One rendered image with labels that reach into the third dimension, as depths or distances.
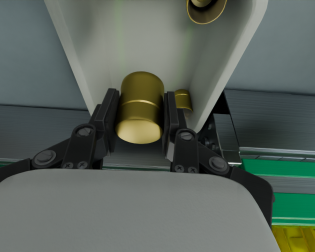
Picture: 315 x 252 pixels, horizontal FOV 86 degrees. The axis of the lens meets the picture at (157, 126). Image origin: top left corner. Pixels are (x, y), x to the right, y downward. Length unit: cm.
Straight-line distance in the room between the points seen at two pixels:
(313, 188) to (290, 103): 15
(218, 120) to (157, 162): 14
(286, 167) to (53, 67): 41
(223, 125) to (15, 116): 41
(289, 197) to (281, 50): 21
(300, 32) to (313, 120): 15
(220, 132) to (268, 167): 9
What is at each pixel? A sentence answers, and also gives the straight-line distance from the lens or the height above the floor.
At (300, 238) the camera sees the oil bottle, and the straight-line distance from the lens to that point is 44.
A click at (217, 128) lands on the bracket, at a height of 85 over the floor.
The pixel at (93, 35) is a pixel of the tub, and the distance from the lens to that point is 24.
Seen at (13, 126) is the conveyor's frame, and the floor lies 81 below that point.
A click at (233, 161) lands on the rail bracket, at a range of 25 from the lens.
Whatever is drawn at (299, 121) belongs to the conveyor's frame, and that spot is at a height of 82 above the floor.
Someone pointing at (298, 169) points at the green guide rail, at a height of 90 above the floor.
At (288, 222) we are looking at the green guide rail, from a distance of 39.
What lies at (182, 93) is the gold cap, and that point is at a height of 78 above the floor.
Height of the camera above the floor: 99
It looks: 34 degrees down
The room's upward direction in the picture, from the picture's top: 179 degrees counter-clockwise
